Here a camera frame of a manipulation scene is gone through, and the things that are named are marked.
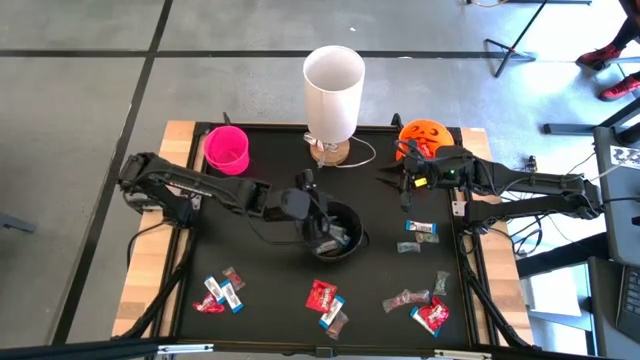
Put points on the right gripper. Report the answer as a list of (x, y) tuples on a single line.
[(425, 175)]

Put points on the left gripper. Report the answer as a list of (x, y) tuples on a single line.
[(315, 210)]

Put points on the white blue Hershey's bar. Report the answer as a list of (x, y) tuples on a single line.
[(332, 313), (421, 227), (415, 315), (232, 296), (327, 246), (214, 289), (339, 233)]

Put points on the black pumpkin bucket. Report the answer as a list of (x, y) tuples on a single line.
[(356, 220)]

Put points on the green clear candy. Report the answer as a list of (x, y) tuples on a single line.
[(427, 238)]

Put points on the teal clear candy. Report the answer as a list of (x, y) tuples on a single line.
[(408, 247)]

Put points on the red candy pack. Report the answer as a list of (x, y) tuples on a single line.
[(321, 296), (208, 305), (435, 314)]

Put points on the clear red candy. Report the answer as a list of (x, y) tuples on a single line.
[(395, 301), (233, 278)]

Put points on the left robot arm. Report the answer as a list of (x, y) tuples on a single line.
[(215, 187)]

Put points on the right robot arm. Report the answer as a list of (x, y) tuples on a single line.
[(525, 180)]

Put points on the green candy pouch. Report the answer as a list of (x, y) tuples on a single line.
[(441, 282)]

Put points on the orange pumpkin bucket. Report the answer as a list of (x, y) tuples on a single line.
[(425, 131)]

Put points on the black table mat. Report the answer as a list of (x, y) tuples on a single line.
[(270, 300)]

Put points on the white table lamp wood base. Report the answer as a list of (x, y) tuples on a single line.
[(332, 100)]

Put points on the pink plastic bucket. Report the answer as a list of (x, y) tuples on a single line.
[(225, 150)]

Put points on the black floor stand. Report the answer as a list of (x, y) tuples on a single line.
[(510, 50)]

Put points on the white box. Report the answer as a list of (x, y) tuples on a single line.
[(555, 292)]

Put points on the grey desk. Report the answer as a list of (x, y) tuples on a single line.
[(615, 210)]

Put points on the white patterned paper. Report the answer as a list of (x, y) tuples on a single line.
[(625, 157)]

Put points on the dark desk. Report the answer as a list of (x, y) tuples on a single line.
[(602, 300)]

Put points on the red shoes top right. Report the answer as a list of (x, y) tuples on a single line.
[(602, 56)]

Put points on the computer keyboard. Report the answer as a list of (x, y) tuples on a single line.
[(631, 305)]

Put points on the grey floor object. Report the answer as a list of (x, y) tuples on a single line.
[(15, 222)]

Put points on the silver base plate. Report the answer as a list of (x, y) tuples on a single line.
[(460, 208), (196, 202)]

